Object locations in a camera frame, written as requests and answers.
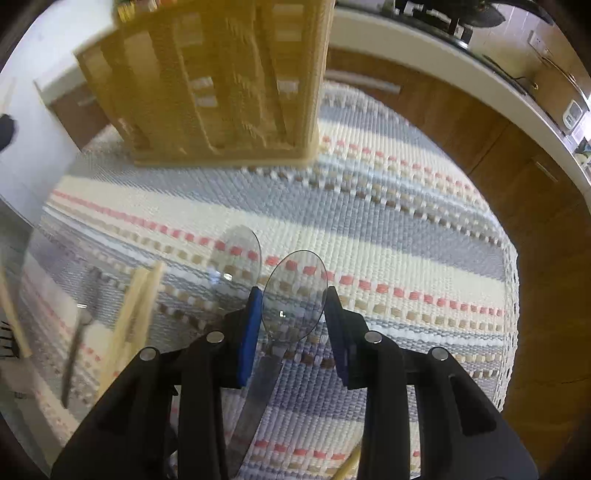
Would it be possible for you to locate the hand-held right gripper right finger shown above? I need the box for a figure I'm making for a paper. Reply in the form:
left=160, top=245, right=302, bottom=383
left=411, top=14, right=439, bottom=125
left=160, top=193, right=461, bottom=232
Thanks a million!
left=323, top=286, right=539, bottom=480

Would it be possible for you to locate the metal spatula handle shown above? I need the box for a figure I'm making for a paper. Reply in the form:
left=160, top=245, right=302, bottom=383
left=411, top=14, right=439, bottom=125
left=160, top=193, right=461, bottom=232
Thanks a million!
left=225, top=250, right=329, bottom=478

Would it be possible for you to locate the wooden base cabinet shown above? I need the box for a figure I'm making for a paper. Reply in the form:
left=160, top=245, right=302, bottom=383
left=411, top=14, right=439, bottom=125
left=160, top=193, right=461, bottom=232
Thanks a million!
left=323, top=46, right=591, bottom=462

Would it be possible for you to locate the striped woven table mat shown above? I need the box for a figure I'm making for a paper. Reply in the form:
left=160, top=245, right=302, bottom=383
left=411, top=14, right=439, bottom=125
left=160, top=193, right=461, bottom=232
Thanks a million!
left=18, top=80, right=520, bottom=480

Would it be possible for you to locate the dark metal utensil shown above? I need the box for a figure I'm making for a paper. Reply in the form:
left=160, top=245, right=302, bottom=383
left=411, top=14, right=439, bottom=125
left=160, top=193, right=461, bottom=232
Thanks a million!
left=60, top=305, right=95, bottom=409

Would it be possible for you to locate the black gas stove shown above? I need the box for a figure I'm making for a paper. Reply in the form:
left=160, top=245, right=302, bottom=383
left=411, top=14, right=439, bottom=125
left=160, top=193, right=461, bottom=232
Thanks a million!
left=392, top=0, right=532, bottom=93

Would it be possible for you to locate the wooden chopstick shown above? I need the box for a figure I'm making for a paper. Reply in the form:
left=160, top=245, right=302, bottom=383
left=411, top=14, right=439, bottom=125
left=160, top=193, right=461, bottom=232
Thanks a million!
left=0, top=268, right=33, bottom=360
left=330, top=440, right=363, bottom=480
left=97, top=261, right=167, bottom=407
left=108, top=268, right=151, bottom=356

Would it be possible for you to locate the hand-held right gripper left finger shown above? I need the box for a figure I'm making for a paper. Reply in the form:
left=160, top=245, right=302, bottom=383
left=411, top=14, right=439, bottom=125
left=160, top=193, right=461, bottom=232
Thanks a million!
left=51, top=286, right=264, bottom=480

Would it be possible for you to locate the tan rice cooker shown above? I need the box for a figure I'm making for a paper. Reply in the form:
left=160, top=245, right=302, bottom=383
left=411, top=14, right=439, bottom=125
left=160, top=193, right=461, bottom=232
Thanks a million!
left=531, top=46, right=588, bottom=137

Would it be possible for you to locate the white kitchen countertop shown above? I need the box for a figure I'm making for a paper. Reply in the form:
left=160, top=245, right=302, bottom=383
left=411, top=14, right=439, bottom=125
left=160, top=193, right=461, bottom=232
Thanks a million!
left=332, top=8, right=591, bottom=188

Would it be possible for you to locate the metal cabinet handle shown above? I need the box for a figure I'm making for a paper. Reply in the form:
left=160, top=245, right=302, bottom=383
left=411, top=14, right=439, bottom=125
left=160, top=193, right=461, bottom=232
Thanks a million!
left=531, top=157, right=560, bottom=184

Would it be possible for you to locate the metal spoon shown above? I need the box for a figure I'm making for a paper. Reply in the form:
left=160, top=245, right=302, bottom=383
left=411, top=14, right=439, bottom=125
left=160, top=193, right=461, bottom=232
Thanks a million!
left=215, top=225, right=264, bottom=296

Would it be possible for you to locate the yellow slatted utensil holder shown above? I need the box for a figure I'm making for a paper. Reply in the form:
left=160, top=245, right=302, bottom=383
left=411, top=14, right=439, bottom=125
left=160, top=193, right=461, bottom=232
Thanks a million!
left=74, top=0, right=337, bottom=168

